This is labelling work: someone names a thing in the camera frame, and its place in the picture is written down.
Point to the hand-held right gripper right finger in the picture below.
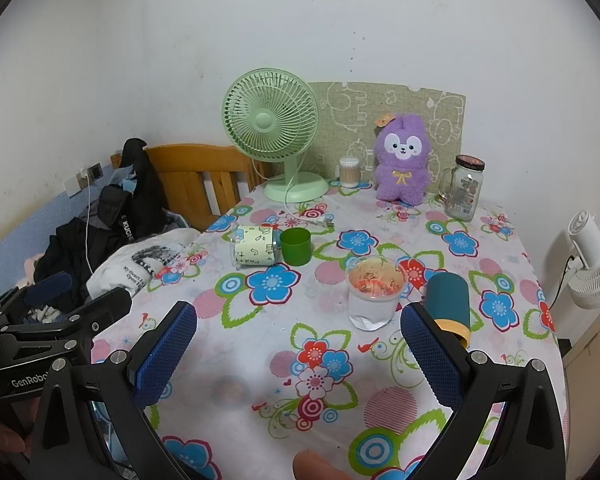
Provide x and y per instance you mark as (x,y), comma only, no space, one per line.
(431,360)

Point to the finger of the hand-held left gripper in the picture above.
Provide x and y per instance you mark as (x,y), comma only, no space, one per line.
(105,306)
(50,286)

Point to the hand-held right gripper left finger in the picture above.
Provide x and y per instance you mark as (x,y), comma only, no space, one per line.
(164,360)

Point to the clear plastic cup red print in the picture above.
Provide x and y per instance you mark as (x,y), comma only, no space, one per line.
(375,300)

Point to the teal cup yellow band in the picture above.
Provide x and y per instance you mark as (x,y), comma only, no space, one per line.
(447,305)

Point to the pale green patterned cup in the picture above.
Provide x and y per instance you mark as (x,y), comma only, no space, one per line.
(252,247)

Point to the green plastic cup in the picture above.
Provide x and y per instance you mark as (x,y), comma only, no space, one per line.
(295,247)

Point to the person's left hand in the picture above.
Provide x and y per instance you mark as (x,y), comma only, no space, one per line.
(0,441)

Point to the person's right hand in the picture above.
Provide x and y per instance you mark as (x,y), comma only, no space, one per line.
(315,467)

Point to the pink cloth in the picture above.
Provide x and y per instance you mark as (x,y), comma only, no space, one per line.
(31,271)

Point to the black clothing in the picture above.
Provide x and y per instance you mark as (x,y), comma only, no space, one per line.
(70,255)

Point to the white printed t-shirt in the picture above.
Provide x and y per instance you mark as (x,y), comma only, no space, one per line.
(130,267)

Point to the floral tablecloth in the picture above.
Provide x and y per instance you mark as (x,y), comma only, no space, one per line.
(260,340)

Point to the black backpack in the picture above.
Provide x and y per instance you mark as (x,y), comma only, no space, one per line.
(140,195)

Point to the wooden chair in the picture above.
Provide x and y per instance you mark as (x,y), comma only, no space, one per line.
(180,170)

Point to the beige cabinet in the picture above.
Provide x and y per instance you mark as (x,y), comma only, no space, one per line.
(597,370)

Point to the glass jar mug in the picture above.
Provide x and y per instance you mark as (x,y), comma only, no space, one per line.
(462,195)

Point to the white clip fan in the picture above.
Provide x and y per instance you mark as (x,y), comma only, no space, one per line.
(595,270)

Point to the purple plush toy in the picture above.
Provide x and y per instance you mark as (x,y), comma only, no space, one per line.
(402,172)

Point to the cotton swab jar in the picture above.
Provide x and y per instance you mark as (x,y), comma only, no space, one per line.
(349,174)

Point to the green desk fan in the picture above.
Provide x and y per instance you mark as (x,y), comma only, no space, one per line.
(267,122)

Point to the green animal print foam board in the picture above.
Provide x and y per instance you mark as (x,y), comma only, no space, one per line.
(350,105)

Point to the wall socket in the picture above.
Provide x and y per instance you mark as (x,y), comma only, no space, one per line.
(95,171)

